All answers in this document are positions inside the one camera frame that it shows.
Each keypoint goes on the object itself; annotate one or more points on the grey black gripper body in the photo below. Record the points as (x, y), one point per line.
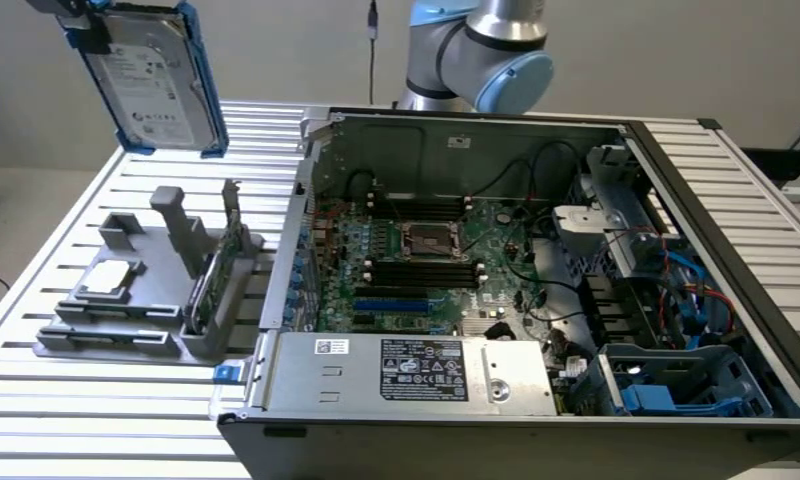
(53, 5)

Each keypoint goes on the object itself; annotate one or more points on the hard disk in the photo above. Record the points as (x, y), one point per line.
(153, 80)

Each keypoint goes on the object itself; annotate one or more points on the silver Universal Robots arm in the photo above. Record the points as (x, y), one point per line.
(480, 55)

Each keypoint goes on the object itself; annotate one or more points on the grey disk bay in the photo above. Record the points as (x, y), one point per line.
(707, 370)

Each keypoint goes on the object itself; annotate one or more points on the silver CPU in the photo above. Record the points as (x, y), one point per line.
(109, 277)

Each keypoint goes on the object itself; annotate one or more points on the green graphics card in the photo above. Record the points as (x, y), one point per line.
(220, 270)

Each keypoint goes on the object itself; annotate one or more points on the grey parts rack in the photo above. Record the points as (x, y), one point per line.
(166, 300)

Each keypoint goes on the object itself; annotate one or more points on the white case sticker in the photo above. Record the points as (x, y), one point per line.
(460, 142)

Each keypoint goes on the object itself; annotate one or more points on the black RAM slot bank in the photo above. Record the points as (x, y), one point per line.
(420, 206)
(426, 274)

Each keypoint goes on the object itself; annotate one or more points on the CPU socket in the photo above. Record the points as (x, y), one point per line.
(432, 240)

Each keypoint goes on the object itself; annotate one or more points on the blue expansion slot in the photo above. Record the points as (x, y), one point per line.
(389, 303)

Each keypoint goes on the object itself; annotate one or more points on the green motherboard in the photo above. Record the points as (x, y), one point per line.
(373, 315)

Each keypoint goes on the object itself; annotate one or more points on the blue case latch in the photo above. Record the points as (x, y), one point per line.
(229, 374)

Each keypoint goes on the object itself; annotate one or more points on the black expansion slot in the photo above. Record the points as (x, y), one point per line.
(393, 322)

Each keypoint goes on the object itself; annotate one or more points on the silver power supply unit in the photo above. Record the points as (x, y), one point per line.
(346, 375)

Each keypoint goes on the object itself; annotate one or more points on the silver chipset heatsink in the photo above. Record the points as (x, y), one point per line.
(480, 327)

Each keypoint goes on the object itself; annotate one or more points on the silver metal drive cage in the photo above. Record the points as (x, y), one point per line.
(613, 220)

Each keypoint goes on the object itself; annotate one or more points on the open black PC case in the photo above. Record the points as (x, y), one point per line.
(507, 445)

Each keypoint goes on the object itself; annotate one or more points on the black bracket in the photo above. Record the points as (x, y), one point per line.
(769, 167)

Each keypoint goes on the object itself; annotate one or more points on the blue disk bay bracket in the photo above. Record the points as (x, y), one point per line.
(647, 400)

